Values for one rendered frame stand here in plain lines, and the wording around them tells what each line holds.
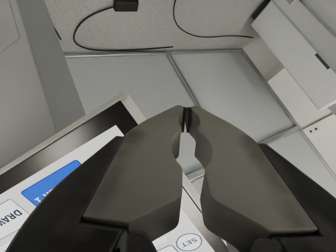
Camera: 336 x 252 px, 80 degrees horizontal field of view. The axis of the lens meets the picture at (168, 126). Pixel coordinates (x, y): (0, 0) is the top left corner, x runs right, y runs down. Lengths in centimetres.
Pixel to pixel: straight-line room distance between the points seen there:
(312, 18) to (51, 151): 29
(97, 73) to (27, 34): 88
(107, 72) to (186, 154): 75
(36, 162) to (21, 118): 22
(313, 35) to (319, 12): 2
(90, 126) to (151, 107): 114
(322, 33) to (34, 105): 46
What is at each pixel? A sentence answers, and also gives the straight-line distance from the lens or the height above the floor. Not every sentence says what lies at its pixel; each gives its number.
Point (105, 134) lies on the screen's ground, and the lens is 24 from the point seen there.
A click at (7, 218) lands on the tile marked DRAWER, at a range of 37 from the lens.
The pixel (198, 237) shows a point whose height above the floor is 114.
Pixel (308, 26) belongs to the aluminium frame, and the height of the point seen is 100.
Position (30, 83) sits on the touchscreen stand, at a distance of 52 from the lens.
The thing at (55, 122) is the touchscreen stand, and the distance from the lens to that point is 44.
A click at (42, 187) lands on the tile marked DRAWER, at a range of 31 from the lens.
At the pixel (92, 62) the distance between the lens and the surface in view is 150.
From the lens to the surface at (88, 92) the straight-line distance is 133.
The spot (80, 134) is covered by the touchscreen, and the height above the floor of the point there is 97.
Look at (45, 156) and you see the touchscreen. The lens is 28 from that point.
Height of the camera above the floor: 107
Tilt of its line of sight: 18 degrees down
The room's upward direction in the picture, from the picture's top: 153 degrees clockwise
